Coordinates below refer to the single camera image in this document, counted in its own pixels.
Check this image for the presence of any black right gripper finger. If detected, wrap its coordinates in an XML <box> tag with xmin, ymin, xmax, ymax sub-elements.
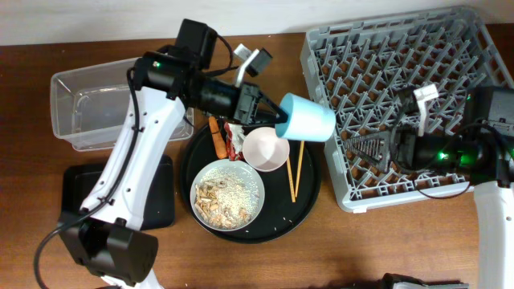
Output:
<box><xmin>347</xmin><ymin>142</ymin><xmax>390</xmax><ymax>172</ymax></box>
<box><xmin>345</xmin><ymin>131</ymin><xmax>390</xmax><ymax>150</ymax></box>

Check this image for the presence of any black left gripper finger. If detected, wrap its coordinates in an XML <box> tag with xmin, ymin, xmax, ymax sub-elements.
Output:
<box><xmin>258</xmin><ymin>91</ymin><xmax>285</xmax><ymax>115</ymax></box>
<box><xmin>254</xmin><ymin>110</ymin><xmax>288</xmax><ymax>124</ymax></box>

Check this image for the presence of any light blue cup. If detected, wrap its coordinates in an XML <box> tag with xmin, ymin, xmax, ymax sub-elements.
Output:
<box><xmin>275</xmin><ymin>93</ymin><xmax>336</xmax><ymax>142</ymax></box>

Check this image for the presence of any wooden chopstick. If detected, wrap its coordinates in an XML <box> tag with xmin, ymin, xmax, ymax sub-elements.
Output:
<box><xmin>286</xmin><ymin>157</ymin><xmax>296</xmax><ymax>203</ymax></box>
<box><xmin>295</xmin><ymin>140</ymin><xmax>304</xmax><ymax>198</ymax></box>

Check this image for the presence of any white napkin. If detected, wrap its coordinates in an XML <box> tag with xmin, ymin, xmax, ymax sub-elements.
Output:
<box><xmin>228</xmin><ymin>124</ymin><xmax>246</xmax><ymax>153</ymax></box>

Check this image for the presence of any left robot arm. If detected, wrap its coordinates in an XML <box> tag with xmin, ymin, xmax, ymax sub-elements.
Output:
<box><xmin>51</xmin><ymin>19</ymin><xmax>288</xmax><ymax>288</ymax></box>

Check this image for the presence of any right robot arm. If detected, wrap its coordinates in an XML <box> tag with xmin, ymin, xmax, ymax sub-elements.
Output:
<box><xmin>344</xmin><ymin>84</ymin><xmax>513</xmax><ymax>288</ymax></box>

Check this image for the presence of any grey dishwasher rack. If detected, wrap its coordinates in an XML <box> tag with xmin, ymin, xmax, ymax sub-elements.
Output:
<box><xmin>300</xmin><ymin>5</ymin><xmax>514</xmax><ymax>214</ymax></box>

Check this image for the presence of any red snack wrapper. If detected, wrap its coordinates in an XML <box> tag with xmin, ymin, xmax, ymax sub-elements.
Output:
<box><xmin>223</xmin><ymin>122</ymin><xmax>244</xmax><ymax>161</ymax></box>

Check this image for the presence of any orange carrot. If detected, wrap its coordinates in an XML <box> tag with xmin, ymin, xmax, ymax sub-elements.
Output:
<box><xmin>208</xmin><ymin>116</ymin><xmax>228</xmax><ymax>159</ymax></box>

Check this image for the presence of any round black tray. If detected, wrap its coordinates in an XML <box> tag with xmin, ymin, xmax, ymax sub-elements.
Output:
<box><xmin>179</xmin><ymin>124</ymin><xmax>321</xmax><ymax>244</ymax></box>

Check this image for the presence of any grey plate with food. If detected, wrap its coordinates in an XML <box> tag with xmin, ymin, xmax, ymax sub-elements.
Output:
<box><xmin>190</xmin><ymin>160</ymin><xmax>265</xmax><ymax>232</ymax></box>

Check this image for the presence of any clear plastic bin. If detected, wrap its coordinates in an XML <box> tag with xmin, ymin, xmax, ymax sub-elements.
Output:
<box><xmin>50</xmin><ymin>57</ymin><xmax>194</xmax><ymax>153</ymax></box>

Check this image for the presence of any rectangular black tray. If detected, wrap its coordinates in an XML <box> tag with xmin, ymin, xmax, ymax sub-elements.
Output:
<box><xmin>61</xmin><ymin>155</ymin><xmax>175</xmax><ymax>230</ymax></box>

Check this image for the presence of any black cable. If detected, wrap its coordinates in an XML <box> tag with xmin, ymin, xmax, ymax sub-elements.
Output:
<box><xmin>417</xmin><ymin>182</ymin><xmax>471</xmax><ymax>201</ymax></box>

